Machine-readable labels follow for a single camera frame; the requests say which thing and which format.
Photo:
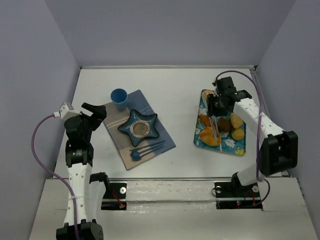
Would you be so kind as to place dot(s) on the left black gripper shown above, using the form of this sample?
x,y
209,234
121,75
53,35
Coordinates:
x,y
97,113

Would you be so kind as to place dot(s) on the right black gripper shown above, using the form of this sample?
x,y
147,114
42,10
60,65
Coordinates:
x,y
216,109

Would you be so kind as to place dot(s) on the metal tong arm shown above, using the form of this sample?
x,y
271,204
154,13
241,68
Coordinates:
x,y
212,124
215,127

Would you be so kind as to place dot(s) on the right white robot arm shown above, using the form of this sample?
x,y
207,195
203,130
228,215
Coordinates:
x,y
277,148

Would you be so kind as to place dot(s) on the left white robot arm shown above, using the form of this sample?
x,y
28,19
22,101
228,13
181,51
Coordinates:
x,y
86,189

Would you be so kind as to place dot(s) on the dark brown round bread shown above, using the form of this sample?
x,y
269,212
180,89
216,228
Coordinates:
x,y
224,125

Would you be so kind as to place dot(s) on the small orange bread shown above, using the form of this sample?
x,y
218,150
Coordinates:
x,y
205,120

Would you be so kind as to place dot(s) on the striped pastry bread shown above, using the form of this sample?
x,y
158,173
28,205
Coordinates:
x,y
204,96

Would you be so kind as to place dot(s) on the tan bread roll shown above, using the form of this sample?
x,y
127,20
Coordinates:
x,y
235,120

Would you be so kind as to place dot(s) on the orange croissant bread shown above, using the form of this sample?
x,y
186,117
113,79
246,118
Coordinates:
x,y
207,137

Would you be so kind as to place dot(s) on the yellow round bread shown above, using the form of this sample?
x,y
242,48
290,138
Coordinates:
x,y
238,134

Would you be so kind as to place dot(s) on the blue floral tray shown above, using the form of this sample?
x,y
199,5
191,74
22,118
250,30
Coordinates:
x,y
227,144

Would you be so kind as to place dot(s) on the blue plastic cup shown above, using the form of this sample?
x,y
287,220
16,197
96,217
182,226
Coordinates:
x,y
119,98

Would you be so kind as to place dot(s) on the blue starfish-shaped plate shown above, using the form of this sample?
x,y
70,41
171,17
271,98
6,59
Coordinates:
x,y
139,127

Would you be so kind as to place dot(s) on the blue and beige placemat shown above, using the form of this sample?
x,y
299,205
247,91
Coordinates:
x,y
136,100

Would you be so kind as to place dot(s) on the blue plastic spoon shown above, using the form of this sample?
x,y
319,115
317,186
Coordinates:
x,y
137,156

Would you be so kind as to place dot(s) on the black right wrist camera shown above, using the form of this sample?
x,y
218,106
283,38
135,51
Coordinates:
x,y
224,86

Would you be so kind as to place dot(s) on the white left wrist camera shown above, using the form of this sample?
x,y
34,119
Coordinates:
x,y
67,111

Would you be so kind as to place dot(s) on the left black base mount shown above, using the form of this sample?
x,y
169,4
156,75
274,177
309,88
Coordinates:
x,y
114,198

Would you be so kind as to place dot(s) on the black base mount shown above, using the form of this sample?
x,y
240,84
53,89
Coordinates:
x,y
114,198
229,199

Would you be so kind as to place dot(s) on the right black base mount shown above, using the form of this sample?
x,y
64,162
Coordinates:
x,y
229,199

